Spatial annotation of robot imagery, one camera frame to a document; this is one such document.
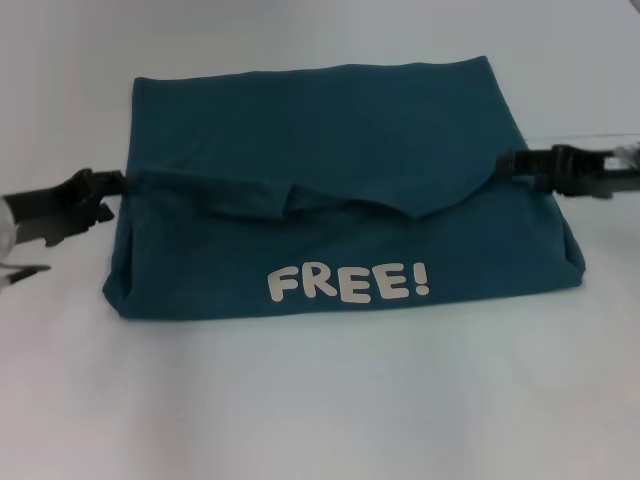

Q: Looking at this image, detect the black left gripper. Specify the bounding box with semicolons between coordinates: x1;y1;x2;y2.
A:
2;168;132;250

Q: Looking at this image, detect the blue t-shirt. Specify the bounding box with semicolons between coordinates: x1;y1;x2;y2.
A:
101;55;587;321

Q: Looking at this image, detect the right gripper cable with connector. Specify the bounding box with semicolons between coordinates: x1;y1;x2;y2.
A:
606;141;640;172

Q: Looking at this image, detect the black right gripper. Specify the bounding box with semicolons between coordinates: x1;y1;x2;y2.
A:
494;143;640;200

